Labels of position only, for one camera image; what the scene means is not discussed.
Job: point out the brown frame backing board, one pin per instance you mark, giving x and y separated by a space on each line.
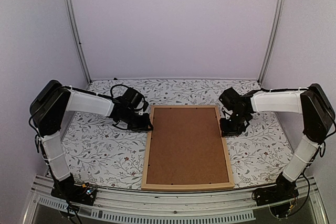
186 145

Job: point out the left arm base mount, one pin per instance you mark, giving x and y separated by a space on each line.
83 194

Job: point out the floral patterned table cover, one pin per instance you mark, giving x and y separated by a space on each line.
98 153

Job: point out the left aluminium corner post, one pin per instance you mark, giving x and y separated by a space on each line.
77 40

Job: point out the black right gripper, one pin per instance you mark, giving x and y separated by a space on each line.
226 132

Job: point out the aluminium corner post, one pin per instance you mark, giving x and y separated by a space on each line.
271 41
77 40

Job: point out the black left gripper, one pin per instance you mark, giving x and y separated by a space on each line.
145 126

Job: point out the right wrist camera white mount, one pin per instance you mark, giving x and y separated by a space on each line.
225 112

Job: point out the light wooden picture frame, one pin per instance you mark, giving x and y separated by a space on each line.
145 161

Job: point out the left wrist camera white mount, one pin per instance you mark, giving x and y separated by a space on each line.
143 108

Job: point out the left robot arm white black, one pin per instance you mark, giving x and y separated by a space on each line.
49 107

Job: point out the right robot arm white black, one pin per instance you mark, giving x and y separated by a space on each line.
306 110

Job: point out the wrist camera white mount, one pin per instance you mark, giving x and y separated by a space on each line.
225 112
143 108

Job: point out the front aluminium rail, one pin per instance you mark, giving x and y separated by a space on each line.
134 206

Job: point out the right aluminium corner post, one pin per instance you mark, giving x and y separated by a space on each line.
271 41

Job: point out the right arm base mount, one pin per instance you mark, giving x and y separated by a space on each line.
282 190

